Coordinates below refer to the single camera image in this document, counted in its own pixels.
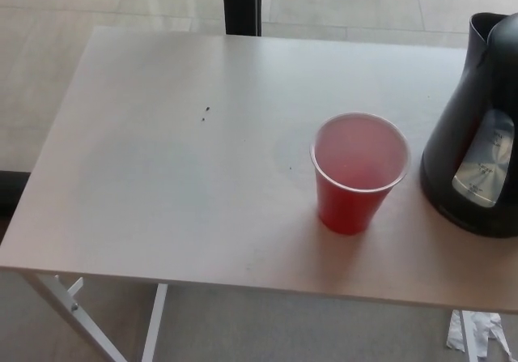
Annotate black vertical window post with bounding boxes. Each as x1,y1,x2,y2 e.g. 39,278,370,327
221,0,263,37

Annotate crumpled white paper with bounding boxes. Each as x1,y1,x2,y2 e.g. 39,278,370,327
446,309,513,362

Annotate black electric kettle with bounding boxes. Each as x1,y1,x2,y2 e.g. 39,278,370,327
419,12,518,240

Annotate white slanted table leg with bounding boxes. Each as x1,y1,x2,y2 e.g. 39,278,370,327
23,273,127,362

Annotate red plastic cup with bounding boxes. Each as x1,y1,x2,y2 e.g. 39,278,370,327
309,112,412,236

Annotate white straight table leg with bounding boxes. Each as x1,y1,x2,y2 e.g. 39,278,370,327
461,309,479,362
141,283,168,362

